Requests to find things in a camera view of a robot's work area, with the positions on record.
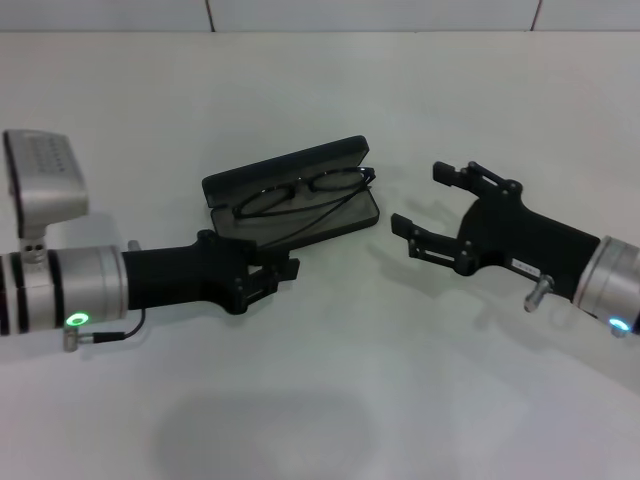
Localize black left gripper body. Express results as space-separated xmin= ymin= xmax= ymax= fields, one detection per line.
xmin=121 ymin=229 xmax=257 ymax=317

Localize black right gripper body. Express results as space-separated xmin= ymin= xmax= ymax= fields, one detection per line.
xmin=456 ymin=179 xmax=602 ymax=304

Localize black round glasses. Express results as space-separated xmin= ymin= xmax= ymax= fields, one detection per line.
xmin=232 ymin=166 xmax=377 ymax=236

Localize black glasses case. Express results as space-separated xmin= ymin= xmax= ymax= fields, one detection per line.
xmin=202 ymin=134 xmax=382 ymax=250

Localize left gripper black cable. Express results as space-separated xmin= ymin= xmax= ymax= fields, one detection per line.
xmin=61 ymin=239 xmax=147 ymax=355

